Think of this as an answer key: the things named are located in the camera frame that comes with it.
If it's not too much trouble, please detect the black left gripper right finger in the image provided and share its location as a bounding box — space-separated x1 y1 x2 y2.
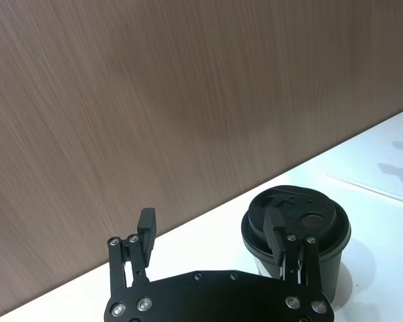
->
263 207 324 292

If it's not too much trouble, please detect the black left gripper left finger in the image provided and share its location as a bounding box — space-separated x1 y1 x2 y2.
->
107 208 156 297

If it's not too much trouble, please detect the black plastic cup lid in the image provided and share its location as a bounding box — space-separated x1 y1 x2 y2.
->
240 184 352 261

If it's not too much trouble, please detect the dark paper coffee cup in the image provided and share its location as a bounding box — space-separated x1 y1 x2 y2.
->
247 240 345 305

